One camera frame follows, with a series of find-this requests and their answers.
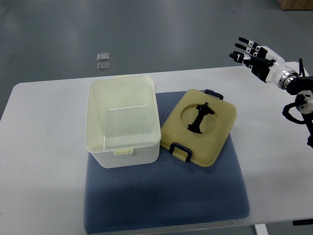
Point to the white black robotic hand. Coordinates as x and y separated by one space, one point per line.
264 63

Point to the yellow box lid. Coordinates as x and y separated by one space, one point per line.
198 127

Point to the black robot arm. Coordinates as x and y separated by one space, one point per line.
301 86

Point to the cardboard box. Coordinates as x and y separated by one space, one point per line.
296 4

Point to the white storage box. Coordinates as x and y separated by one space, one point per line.
122 121

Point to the blue padded cushion mat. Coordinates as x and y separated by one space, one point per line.
166 192

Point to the white table leg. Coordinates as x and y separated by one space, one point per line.
261 229

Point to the black bracket under table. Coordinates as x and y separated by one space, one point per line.
302 222

